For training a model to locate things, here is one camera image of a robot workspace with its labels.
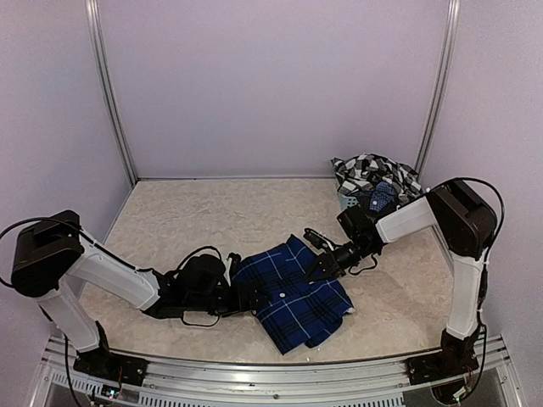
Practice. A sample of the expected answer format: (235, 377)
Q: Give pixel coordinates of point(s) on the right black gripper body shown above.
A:
(344, 260)

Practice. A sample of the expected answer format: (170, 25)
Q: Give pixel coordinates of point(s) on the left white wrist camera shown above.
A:
(233, 264)

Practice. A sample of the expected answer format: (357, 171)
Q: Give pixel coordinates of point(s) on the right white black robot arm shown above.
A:
(462, 224)

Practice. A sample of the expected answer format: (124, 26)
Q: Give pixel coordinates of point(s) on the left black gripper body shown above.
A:
(238, 305)

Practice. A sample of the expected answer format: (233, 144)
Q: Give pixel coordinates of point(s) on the aluminium frame post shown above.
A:
(106, 84)
(438, 95)

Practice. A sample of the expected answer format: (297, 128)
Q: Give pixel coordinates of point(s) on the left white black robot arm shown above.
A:
(50, 249)

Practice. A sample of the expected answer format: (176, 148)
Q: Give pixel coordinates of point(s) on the front aluminium rail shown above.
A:
(178, 382)

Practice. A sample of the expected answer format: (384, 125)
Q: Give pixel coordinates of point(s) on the black white checkered shirt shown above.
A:
(364, 172)

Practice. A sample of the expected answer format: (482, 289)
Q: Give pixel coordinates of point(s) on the right aluminium frame post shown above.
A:
(438, 95)

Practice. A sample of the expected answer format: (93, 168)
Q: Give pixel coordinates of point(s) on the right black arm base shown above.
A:
(455, 357)

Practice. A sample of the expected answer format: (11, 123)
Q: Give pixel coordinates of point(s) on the left aluminium frame post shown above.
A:
(106, 84)

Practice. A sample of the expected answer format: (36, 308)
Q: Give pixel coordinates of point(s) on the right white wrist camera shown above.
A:
(317, 240)

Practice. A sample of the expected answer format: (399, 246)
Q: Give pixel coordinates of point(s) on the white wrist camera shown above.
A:
(233, 264)
(317, 240)

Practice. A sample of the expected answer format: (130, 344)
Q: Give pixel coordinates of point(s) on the light blue plastic basket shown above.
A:
(347, 201)

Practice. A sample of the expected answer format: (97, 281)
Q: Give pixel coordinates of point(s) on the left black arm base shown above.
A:
(105, 364)

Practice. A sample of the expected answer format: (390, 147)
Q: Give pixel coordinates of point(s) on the blue plaid long sleeve shirt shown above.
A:
(292, 310)

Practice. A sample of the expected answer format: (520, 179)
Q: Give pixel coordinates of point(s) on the small blue check shirt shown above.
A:
(383, 196)

